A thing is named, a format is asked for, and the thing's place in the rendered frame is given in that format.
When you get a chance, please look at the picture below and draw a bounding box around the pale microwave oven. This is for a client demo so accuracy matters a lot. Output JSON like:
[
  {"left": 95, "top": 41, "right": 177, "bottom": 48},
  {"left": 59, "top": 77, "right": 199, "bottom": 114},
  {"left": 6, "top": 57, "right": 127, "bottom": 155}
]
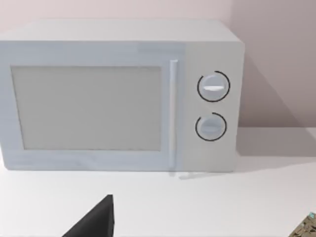
[{"left": 0, "top": 19, "right": 246, "bottom": 174}]

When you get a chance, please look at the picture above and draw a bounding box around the pale microwave door handle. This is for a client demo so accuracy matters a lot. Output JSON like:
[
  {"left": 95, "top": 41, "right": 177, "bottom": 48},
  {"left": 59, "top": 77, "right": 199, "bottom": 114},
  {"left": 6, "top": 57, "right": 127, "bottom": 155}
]
[{"left": 169, "top": 59, "right": 179, "bottom": 171}]

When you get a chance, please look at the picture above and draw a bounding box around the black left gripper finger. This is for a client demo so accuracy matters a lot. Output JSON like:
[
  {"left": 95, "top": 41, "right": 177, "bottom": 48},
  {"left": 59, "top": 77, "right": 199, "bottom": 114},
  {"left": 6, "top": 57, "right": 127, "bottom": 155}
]
[{"left": 61, "top": 194, "right": 116, "bottom": 237}]

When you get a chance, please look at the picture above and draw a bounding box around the brown speckled object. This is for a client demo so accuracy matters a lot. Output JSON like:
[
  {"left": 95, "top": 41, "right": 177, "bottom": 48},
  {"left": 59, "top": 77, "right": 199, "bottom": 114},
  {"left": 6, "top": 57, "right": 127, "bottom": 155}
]
[{"left": 288, "top": 211, "right": 316, "bottom": 237}]

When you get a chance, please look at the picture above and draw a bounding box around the pale microwave knob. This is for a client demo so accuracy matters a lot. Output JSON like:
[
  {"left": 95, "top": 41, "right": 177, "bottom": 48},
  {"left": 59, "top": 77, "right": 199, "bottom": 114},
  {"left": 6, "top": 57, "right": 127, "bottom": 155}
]
[
  {"left": 198, "top": 74, "right": 228, "bottom": 100},
  {"left": 197, "top": 116, "right": 225, "bottom": 140}
]

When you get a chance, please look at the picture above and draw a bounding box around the pale microwave door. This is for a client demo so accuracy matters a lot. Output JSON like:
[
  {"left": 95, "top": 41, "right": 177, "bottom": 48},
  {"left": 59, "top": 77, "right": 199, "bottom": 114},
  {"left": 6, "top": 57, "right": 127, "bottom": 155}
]
[{"left": 0, "top": 40, "right": 187, "bottom": 172}]

